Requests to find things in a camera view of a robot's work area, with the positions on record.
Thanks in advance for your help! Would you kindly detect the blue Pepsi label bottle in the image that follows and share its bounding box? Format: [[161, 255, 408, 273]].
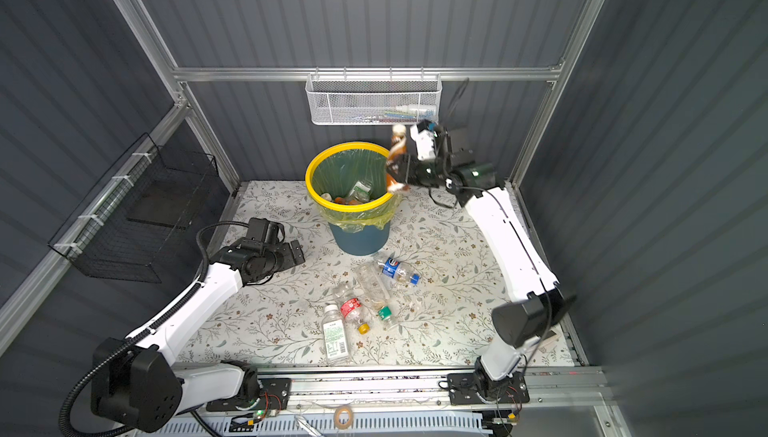
[[377, 257, 421, 286]]

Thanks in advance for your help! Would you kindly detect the orange cap soda bottle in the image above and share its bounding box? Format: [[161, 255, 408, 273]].
[[333, 197, 358, 205]]

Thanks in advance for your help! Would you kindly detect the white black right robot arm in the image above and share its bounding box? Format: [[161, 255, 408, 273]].
[[395, 121, 576, 405]]

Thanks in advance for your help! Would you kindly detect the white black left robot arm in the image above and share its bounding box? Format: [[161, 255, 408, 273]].
[[58, 218, 305, 436]]

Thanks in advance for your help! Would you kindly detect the teal waste bin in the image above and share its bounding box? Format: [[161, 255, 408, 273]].
[[329, 223, 391, 256]]

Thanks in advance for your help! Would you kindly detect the yellow plastic bin liner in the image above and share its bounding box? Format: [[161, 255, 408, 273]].
[[305, 142, 402, 232]]

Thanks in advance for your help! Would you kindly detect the pink label yellow cap bottle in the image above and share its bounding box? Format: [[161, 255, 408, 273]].
[[334, 282, 370, 335]]

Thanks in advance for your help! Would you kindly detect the clear bottle green cap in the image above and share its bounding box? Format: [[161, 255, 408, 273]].
[[354, 264, 397, 330]]

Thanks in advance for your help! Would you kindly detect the white label clear bottle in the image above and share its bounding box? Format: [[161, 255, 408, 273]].
[[321, 304, 350, 364]]

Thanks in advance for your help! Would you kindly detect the floral table mat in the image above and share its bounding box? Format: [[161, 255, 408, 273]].
[[180, 181, 555, 366]]

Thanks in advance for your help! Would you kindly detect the tape roll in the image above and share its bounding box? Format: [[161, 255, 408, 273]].
[[333, 405, 354, 430]]

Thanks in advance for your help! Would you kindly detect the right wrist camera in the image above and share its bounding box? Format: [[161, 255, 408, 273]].
[[409, 120, 436, 161]]

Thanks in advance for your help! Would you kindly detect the black wire side basket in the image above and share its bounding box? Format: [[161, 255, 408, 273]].
[[48, 134, 220, 284]]

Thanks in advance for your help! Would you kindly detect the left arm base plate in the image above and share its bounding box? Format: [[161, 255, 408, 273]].
[[205, 378, 292, 413]]

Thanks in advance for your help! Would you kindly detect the white wire wall basket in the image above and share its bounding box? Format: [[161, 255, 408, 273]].
[[305, 75, 443, 126]]

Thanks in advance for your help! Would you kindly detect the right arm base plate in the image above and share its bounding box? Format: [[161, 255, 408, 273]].
[[441, 372, 530, 406]]

